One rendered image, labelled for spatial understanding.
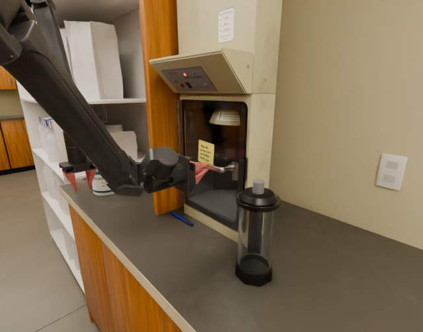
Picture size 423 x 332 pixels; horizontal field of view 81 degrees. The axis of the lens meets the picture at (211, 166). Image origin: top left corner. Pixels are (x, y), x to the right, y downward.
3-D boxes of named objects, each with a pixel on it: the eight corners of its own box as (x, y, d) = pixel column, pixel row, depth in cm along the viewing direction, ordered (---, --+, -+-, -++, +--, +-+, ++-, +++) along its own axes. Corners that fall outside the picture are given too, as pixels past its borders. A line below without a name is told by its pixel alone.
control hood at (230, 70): (179, 93, 87) (178, 62, 84) (252, 93, 65) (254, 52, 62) (150, 93, 80) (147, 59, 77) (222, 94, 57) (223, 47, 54)
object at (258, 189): (259, 195, 67) (261, 172, 66) (284, 208, 60) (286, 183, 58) (231, 202, 63) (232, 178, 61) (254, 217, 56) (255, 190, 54)
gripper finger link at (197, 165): (214, 158, 72) (189, 165, 65) (214, 181, 74) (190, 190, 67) (199, 154, 76) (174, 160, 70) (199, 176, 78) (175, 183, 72)
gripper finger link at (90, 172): (99, 189, 85) (96, 163, 82) (78, 194, 80) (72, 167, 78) (93, 184, 90) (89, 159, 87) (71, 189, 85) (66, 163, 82)
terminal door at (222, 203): (184, 202, 99) (180, 99, 87) (242, 233, 77) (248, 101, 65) (182, 203, 98) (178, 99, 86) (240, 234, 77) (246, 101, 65)
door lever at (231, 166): (213, 166, 80) (213, 158, 79) (235, 171, 73) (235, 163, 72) (201, 169, 76) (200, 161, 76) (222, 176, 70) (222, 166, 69)
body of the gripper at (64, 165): (98, 166, 83) (95, 144, 81) (64, 172, 77) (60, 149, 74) (91, 162, 88) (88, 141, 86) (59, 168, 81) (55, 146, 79)
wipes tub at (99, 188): (114, 184, 132) (111, 157, 127) (125, 190, 123) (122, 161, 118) (89, 190, 123) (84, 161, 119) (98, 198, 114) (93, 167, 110)
